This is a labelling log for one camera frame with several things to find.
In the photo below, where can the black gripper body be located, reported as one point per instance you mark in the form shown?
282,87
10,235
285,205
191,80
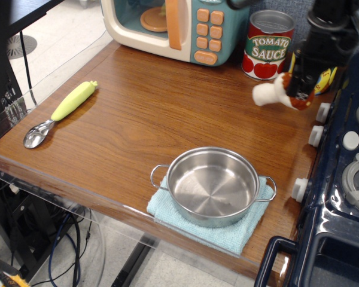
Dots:
311,62

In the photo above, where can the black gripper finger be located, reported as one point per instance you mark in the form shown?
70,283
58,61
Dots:
293,89
306,90

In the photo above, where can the brown plush mushroom toy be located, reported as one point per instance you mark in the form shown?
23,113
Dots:
269,93

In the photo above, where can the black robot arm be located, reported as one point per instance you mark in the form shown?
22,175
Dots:
332,29

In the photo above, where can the pineapple slices can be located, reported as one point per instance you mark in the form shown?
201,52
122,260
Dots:
323,83

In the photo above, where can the tomato sauce can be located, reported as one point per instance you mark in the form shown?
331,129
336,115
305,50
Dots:
268,39

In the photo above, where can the toy microwave oven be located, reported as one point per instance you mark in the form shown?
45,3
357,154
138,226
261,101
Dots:
200,32

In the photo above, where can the stainless steel pot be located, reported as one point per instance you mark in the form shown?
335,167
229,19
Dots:
213,187

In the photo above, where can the teal folded cloth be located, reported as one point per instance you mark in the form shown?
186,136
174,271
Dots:
230,239

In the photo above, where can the dark blue toy stove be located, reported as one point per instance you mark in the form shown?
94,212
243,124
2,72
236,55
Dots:
326,249

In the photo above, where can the green handled metal spoon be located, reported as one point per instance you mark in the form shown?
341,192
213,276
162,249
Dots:
36,135

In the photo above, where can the black table frame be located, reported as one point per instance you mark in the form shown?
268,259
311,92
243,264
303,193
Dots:
31,227

